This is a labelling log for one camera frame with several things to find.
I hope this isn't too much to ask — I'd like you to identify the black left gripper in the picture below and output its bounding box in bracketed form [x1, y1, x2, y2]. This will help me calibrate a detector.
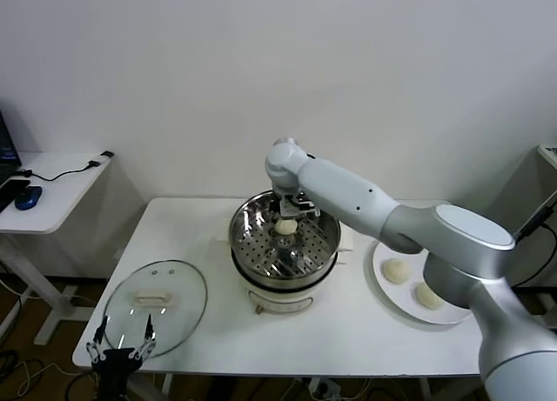
[85, 312, 158, 401]

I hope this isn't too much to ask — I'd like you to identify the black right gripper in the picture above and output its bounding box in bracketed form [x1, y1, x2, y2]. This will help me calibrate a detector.
[270, 187, 321, 231]

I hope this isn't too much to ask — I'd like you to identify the round glass pot lid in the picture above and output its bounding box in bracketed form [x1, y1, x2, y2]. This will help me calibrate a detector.
[103, 257, 209, 359]

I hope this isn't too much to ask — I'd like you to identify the perforated steel steamer basket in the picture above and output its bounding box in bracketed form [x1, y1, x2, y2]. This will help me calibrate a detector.
[216, 190, 356, 290]

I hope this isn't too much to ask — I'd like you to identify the white electric cooking pot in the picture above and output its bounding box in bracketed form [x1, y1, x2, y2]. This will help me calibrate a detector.
[232, 248, 352, 317]

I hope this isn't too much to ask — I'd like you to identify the large white round plate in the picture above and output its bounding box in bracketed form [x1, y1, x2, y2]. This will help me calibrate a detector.
[364, 239, 474, 332]

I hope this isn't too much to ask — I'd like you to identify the white side desk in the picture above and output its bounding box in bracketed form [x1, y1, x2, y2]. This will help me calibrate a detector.
[0, 151, 115, 348]

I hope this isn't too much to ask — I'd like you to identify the blue computer mouse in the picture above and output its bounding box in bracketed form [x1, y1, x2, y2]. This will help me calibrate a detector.
[15, 186, 44, 211]

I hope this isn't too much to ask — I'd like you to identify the white floor power strip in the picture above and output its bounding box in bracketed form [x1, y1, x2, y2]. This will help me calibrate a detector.
[308, 378, 343, 400]

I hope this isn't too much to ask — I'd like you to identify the black flat phone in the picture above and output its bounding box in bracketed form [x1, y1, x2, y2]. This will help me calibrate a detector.
[0, 178, 32, 213]

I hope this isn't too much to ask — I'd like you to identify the dark open laptop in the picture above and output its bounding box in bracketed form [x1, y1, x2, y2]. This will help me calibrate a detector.
[0, 109, 23, 189]

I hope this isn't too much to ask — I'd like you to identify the white desk with shaded panel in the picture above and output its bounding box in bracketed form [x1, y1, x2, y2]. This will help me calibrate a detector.
[515, 143, 557, 331]

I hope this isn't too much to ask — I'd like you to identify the black adapter cable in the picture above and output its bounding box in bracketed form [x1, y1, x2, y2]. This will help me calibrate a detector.
[17, 150, 115, 183]

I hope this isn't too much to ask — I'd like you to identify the black hanging power cable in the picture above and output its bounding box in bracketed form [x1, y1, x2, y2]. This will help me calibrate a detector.
[508, 200, 557, 289]

